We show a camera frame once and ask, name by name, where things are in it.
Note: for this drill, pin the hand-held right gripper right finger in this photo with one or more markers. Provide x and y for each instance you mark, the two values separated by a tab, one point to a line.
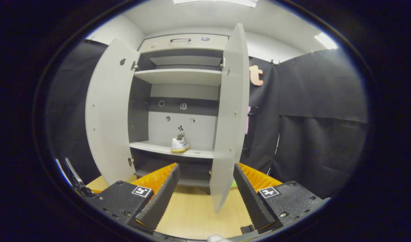
252	201

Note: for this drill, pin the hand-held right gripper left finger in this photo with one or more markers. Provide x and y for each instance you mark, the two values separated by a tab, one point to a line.
163	200

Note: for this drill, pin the grey shoe cabinet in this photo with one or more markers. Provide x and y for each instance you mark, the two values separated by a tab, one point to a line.
192	90

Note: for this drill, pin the white yellow-soled shoe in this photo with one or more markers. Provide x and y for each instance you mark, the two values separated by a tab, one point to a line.
179	145

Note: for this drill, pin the grey shoe cabinet door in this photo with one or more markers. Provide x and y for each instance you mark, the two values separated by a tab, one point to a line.
230	134
108	111

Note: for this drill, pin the grey cabinet drawer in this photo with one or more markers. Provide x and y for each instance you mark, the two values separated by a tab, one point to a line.
192	45

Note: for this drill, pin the black backdrop cloth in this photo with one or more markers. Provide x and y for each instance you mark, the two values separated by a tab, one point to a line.
319	134

